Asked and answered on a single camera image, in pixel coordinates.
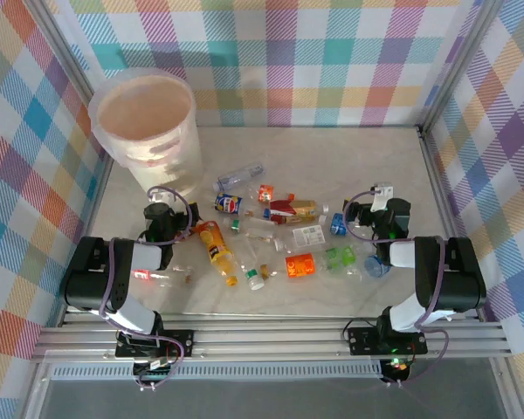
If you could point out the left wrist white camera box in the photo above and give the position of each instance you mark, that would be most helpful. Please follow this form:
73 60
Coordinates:
161 197

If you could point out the clear bottle orange NFC label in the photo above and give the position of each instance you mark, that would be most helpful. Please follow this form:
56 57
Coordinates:
300 265

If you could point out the translucent white plastic bin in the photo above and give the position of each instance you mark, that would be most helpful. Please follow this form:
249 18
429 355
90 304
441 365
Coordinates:
148 126

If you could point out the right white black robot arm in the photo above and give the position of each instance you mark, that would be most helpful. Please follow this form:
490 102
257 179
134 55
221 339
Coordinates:
454 275

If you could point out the aluminium frame post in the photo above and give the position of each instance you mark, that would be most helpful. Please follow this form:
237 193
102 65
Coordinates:
61 48
463 61

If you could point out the orange juice plastic bottle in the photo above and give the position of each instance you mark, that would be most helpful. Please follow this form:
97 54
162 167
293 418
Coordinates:
216 249

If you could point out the clear bottle grey-blue label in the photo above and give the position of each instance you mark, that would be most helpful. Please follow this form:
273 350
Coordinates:
238 176

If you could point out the crushed clear bottle brown residue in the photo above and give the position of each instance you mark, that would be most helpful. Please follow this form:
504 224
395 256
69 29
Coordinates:
258 238

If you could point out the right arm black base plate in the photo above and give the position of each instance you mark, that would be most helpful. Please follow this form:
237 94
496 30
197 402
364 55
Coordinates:
362 340

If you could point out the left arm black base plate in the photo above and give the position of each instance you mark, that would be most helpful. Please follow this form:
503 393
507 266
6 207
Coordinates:
181 342

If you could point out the clear bottle white label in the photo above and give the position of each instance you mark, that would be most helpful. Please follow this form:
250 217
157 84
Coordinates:
309 237

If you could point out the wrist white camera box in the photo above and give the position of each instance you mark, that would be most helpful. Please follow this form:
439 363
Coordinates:
382 196
161 197

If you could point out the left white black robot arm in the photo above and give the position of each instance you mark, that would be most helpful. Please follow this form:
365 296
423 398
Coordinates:
87 275

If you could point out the clear bottle green white cap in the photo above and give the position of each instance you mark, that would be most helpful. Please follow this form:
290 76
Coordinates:
251 272

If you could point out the aluminium frame rail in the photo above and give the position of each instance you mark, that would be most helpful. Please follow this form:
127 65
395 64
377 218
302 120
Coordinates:
266 340

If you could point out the clear bottle green label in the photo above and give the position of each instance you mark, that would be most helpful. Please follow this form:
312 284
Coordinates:
340 257

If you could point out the round blue label bottle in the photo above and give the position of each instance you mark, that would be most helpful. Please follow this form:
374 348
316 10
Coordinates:
375 267

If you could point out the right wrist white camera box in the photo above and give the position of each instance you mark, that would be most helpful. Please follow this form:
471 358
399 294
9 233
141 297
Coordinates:
382 196

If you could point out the clear bottle small red label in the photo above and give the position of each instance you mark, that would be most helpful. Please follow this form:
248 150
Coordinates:
142 275

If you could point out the clear bottle green band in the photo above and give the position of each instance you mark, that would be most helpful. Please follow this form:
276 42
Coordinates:
244 224

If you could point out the small orange carton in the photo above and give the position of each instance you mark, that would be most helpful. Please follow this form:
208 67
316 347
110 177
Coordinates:
265 193

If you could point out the red label tea bottle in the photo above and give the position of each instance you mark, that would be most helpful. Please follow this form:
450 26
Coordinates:
290 209

